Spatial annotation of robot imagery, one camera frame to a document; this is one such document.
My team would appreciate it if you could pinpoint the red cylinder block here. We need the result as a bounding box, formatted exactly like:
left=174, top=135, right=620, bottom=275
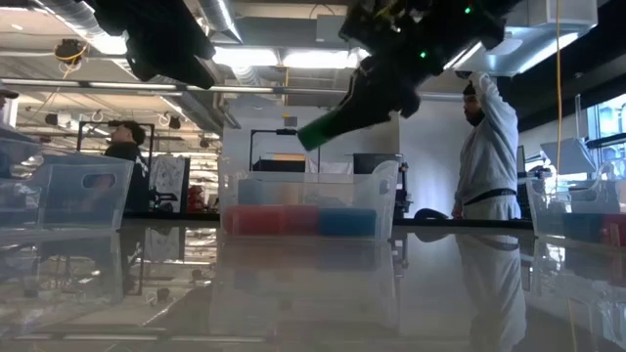
left=284, top=204, right=321, bottom=236

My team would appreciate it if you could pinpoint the clear plastic bin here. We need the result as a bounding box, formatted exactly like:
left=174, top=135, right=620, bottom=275
left=217, top=154, right=400, bottom=243
left=525, top=158, right=626, bottom=250
left=0, top=137, right=135, bottom=232

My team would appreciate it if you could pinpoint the grey ceiling box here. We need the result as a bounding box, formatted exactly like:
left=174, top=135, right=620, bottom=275
left=314, top=13, right=349, bottom=49

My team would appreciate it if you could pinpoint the black aluminium table frame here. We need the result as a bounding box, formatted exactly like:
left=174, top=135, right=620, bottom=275
left=116, top=209, right=534, bottom=231

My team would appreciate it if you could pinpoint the black monitor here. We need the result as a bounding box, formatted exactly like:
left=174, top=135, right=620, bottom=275
left=352, top=153, right=405, bottom=176

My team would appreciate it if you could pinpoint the orange-red cylinder block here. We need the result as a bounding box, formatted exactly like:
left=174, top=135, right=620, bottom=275
left=222, top=204, right=286, bottom=237

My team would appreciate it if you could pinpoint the teal blue cube block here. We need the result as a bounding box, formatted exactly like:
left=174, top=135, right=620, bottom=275
left=561, top=212, right=604, bottom=244

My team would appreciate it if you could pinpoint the grey horizontal ceiling pipe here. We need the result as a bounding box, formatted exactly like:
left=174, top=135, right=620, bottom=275
left=183, top=83, right=353, bottom=102

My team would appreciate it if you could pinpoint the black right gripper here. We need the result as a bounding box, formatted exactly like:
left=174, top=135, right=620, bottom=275
left=336, top=0, right=520, bottom=135

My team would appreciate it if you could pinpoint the black ceiling cable reel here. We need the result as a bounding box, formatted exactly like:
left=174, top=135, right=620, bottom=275
left=53, top=37, right=89, bottom=65

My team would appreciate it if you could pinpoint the ceiling light panel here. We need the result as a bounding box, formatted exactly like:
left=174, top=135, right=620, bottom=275
left=205, top=45, right=281, bottom=68
left=282, top=48, right=363, bottom=70

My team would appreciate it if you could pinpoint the yellow hanging cord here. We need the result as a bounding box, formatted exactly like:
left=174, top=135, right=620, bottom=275
left=555, top=0, right=562, bottom=190

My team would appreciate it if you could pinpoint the narrow silver ventilation duct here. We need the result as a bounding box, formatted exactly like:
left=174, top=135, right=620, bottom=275
left=196, top=0, right=245, bottom=45

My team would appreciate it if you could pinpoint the green cylinder block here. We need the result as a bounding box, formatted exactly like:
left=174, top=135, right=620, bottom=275
left=296, top=110, right=346, bottom=153

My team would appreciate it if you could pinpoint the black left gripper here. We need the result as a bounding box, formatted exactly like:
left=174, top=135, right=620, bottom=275
left=87, top=0, right=217, bottom=91

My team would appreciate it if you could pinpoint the white poster with drawings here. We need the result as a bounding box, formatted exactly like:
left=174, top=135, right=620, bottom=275
left=149, top=154, right=191, bottom=215

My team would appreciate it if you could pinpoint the red cube block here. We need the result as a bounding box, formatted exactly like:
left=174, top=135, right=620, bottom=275
left=602, top=213, right=626, bottom=247

